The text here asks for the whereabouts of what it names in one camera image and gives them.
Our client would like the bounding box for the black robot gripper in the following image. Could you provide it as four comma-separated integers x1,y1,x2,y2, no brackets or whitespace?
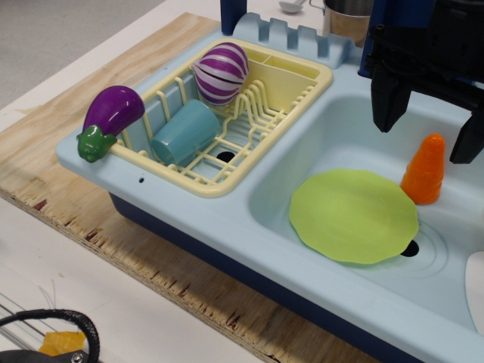
365,1,483,164

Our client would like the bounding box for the orange toy carrot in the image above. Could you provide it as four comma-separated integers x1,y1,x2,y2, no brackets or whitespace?
400,133,445,205

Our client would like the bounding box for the green plastic plate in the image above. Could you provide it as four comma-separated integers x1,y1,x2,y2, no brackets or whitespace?
289,169,419,264

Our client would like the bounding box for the stainless steel pot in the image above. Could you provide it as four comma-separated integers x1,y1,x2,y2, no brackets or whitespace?
309,0,373,48

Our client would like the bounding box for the light blue toy sink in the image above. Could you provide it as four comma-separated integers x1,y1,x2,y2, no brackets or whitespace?
56,36,483,362

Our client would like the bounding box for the purple striped toy onion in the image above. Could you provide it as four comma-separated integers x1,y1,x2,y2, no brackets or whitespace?
191,42,249,106

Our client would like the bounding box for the cream dish drying rack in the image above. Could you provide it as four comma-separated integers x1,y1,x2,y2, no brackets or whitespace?
110,39,333,197

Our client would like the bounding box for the teal plastic cup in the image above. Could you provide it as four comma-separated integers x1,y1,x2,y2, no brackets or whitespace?
151,99,222,164

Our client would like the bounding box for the purple toy eggplant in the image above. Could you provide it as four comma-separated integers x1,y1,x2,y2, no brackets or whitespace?
76,85,145,163

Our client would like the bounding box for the plywood board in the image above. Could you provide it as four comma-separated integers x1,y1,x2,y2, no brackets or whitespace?
0,12,383,363

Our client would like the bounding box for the yellow tape piece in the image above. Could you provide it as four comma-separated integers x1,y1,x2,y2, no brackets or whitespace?
39,331,86,357

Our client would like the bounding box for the dark blue faucet post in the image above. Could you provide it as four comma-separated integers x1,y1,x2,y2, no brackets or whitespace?
220,0,247,36

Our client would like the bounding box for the black braided cable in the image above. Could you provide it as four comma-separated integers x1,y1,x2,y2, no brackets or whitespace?
0,309,101,363

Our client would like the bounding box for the aluminium rail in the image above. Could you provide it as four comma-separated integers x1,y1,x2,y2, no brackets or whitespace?
1,294,48,352

